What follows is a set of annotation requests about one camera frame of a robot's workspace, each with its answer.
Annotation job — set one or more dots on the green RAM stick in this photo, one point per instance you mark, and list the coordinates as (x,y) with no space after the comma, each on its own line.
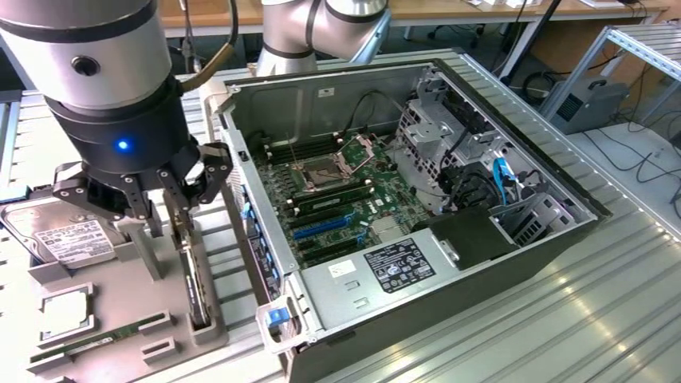
(96,339)
(332,203)

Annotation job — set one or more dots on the grey plastic parts rack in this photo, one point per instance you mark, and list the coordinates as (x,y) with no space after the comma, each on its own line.
(133,311)

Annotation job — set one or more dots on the silver power supply unit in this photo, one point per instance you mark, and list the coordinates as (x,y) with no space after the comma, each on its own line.
(340,291)

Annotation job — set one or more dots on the green motherboard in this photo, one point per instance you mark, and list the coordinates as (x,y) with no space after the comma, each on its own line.
(367,199)

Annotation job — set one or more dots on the blue case latch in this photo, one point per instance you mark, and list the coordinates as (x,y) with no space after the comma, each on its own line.
(277,316)

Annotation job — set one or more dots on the silver chipset heatsink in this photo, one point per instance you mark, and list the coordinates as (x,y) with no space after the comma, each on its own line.
(388,226)

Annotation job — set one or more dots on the black plastic air shroud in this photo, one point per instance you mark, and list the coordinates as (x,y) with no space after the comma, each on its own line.
(473,239)

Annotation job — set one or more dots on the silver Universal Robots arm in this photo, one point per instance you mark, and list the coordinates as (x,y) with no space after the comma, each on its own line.
(96,36)

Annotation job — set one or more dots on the silver hard disk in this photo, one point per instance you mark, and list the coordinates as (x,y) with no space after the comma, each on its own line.
(64,235)

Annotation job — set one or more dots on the blue disk carrier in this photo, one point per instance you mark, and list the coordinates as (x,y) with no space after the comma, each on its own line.
(13,198)

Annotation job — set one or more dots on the metal disk bay cage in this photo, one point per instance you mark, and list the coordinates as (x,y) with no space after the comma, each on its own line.
(431,143)

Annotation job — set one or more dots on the silver CPU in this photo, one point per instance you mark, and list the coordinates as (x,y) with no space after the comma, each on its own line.
(64,313)

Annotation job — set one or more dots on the open black PC case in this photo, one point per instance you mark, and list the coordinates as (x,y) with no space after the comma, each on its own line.
(479,287)

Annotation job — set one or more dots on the graphics card with metal bracket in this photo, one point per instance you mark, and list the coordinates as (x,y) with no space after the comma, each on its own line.
(195,279)

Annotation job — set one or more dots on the black office chair base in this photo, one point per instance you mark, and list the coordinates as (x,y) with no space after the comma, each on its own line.
(457,31)

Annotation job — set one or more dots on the metal socket cover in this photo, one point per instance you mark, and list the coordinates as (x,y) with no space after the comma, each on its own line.
(357,151)

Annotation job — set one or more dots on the aluminium slat frame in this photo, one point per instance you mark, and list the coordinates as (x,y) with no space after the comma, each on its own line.
(646,44)

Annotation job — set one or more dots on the wooden desk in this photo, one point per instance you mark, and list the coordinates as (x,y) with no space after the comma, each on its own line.
(452,10)

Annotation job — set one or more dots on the grey box device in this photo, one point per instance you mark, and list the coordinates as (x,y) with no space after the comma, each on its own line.
(585,105)

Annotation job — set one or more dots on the CPU socket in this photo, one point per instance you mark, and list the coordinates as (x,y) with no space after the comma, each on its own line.
(317,172)

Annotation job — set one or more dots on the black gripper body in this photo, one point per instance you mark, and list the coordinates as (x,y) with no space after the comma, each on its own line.
(128,127)

